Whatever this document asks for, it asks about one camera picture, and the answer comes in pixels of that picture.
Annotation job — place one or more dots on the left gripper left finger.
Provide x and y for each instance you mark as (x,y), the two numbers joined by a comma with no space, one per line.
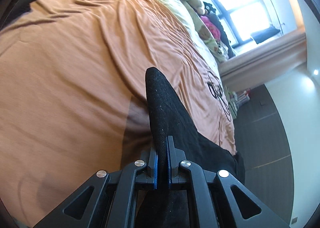
(149,176)

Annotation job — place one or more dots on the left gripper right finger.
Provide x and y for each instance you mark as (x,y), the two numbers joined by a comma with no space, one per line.
(174,157)

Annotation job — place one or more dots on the black pants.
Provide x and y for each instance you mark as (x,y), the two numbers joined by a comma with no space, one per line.
(168,117)

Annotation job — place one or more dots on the orange bed blanket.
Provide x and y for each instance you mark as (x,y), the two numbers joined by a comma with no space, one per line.
(73,97)

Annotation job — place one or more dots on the peach curtain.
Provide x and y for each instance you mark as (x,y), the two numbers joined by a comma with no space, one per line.
(265,63)

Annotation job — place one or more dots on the pile of plush toys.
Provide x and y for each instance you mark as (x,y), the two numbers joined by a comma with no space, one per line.
(210,29)

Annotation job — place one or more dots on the cream bed sheet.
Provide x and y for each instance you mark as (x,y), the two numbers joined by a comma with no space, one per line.
(184,17)

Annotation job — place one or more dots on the folded black garment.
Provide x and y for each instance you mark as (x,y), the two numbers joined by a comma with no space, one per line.
(20,8)

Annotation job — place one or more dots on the window with dark frame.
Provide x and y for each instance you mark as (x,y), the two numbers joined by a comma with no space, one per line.
(249,23)

